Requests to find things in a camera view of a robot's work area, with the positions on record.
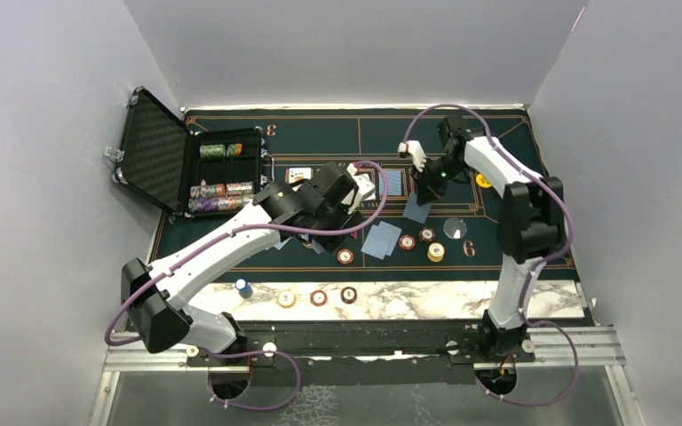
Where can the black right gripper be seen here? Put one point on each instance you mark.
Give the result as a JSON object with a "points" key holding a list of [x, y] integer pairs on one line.
{"points": [[426, 190]]}

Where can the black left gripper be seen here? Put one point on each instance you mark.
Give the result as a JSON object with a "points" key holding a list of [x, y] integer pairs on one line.
{"points": [[329, 242]]}

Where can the face-down card slot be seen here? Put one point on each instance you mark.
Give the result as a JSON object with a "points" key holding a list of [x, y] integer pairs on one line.
{"points": [[416, 212], [391, 182]]}

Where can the blue playing card deck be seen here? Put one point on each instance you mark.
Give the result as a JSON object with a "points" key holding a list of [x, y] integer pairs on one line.
{"points": [[317, 247]]}

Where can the yellow round button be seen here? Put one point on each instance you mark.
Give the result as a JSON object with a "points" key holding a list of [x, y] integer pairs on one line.
{"points": [[483, 182]]}

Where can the white round button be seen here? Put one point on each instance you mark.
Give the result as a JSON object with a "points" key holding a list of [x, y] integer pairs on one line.
{"points": [[455, 228]]}

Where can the blue card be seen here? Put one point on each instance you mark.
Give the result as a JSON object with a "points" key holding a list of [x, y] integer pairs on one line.
{"points": [[281, 244], [389, 237], [372, 246]]}

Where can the red poker chip stack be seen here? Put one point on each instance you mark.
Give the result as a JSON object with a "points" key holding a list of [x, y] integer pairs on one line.
{"points": [[318, 298]]}

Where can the brown poker chip stack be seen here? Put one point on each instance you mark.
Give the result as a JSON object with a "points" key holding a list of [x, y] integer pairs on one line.
{"points": [[348, 295]]}

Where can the yellow poker chip stack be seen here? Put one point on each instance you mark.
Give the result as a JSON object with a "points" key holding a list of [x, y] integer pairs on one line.
{"points": [[286, 299]]}

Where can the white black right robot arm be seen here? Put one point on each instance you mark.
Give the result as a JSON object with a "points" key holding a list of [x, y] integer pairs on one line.
{"points": [[530, 229]]}

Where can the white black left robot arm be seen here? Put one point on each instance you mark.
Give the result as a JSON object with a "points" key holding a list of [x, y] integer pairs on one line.
{"points": [[156, 297]]}

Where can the green poker table mat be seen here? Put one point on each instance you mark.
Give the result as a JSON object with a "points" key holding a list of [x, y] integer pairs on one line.
{"points": [[305, 138]]}

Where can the mixed chips row in case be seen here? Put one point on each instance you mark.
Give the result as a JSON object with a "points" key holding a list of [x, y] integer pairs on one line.
{"points": [[209, 191]]}

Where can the green chips in case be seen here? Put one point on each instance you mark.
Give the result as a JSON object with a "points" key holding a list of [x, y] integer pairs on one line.
{"points": [[218, 151]]}

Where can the blue poker chip stack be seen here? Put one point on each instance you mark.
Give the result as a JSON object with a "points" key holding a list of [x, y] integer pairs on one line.
{"points": [[243, 288]]}

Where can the purple chips row in case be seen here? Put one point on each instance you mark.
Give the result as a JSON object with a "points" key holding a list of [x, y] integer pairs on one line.
{"points": [[218, 204]]}

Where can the black poker chip case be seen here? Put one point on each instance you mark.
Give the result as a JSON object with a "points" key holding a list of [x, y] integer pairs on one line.
{"points": [[158, 156]]}

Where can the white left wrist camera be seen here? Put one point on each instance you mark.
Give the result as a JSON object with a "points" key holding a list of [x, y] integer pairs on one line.
{"points": [[351, 200]]}

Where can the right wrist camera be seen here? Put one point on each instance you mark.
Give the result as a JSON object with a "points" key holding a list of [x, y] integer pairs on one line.
{"points": [[454, 133]]}

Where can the black mounting rail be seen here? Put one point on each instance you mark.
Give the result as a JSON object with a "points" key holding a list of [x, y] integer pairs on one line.
{"points": [[348, 353]]}

